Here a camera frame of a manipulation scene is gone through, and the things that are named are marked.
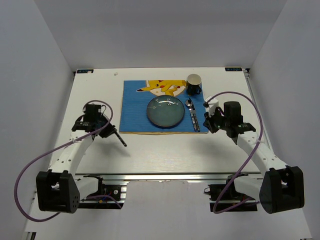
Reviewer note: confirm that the dark blue paper cup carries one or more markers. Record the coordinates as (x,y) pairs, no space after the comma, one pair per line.
(193,83)

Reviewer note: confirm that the blue corner label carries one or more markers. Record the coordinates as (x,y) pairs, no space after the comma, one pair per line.
(233,69)
(84,71)

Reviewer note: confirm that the left blue corner label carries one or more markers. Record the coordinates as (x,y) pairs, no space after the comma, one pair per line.
(84,71)

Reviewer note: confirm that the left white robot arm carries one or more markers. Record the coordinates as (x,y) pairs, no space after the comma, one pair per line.
(58,188)

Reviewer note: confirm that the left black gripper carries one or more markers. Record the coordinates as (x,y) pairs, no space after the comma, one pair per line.
(110,128)

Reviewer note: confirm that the spoon with black handle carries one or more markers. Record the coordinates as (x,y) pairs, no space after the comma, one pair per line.
(190,106)

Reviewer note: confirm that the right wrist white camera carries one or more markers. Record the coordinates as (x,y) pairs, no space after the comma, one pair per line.
(210,105)

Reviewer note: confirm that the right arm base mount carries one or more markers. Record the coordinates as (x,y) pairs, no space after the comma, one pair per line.
(213,190)

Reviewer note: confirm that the knife with black handle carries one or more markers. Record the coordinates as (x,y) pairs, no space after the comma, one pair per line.
(197,118)

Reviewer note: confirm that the blue pikachu placemat cloth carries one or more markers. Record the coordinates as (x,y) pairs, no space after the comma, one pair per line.
(137,94)

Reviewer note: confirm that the right blue corner label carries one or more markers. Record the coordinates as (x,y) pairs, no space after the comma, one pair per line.
(233,69)

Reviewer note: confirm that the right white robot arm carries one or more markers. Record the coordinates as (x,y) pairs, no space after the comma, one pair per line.
(281,187)

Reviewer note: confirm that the teal ceramic plate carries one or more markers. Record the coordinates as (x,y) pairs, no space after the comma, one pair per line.
(165,112)

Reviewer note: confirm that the fork with black handle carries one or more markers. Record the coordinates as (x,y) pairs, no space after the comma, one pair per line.
(120,139)

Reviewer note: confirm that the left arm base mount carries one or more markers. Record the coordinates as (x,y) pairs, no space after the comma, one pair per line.
(105,193)

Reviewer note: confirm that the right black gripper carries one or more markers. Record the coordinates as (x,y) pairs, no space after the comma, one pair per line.
(208,120)

